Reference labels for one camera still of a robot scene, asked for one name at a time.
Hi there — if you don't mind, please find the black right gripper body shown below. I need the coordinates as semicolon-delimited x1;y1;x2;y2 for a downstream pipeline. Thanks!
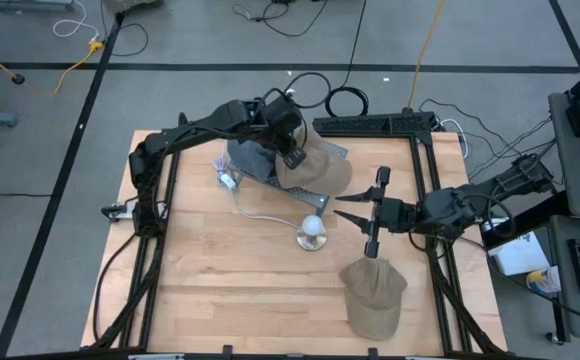
372;196;419;235

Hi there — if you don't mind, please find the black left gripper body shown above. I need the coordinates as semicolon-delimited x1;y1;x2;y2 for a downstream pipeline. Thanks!
262;92;307;151

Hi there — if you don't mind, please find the tan baseball cap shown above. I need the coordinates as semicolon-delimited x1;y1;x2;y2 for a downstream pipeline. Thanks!
338;256;409;342
273;122;354;197

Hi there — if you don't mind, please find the grey perforated metal shelf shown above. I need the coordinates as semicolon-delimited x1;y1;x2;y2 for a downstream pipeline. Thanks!
222;137;350;217

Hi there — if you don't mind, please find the white light bulb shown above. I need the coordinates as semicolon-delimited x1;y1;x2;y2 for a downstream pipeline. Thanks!
302;214;327;237

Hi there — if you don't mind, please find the black perforated crossbar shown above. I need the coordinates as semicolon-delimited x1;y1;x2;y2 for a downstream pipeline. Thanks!
312;110;436;137

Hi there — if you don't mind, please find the white box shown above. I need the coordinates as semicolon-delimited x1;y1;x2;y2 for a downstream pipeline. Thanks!
487;230;551;277

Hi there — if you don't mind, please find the white printed can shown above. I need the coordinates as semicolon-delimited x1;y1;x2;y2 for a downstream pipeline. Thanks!
525;266;564;295

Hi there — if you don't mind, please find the grey equipment base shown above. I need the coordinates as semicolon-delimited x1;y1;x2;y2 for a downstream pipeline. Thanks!
0;0;76;12

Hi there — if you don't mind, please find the black hanging cable with coil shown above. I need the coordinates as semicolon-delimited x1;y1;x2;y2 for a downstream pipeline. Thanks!
324;0;370;119

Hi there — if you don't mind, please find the white lamp cord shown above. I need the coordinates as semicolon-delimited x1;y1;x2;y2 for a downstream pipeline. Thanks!
212;152;301;231

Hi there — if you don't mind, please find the black aluminium table frame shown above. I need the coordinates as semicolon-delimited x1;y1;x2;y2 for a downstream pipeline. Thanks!
82;112;509;357

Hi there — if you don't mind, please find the thin black floor cable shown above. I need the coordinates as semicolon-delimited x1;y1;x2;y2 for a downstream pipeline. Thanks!
232;0;329;39

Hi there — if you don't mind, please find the white cable by crossbar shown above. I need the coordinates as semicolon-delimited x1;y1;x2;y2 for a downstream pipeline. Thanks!
439;118;470;159

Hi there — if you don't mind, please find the black cable bundle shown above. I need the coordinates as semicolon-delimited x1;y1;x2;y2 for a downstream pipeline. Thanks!
417;98;566;181

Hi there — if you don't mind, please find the yellow hanging cable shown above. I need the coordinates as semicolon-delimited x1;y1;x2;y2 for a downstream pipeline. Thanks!
407;0;446;112

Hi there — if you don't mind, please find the black floor cable loop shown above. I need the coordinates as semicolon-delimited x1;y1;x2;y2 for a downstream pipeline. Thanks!
100;22;150;57

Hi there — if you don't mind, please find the yellow floor cable with plug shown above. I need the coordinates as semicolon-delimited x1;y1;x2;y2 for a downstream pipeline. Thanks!
53;39;105;97

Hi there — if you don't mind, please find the white floor cable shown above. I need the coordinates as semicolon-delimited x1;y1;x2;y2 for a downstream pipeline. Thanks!
52;0;101;41

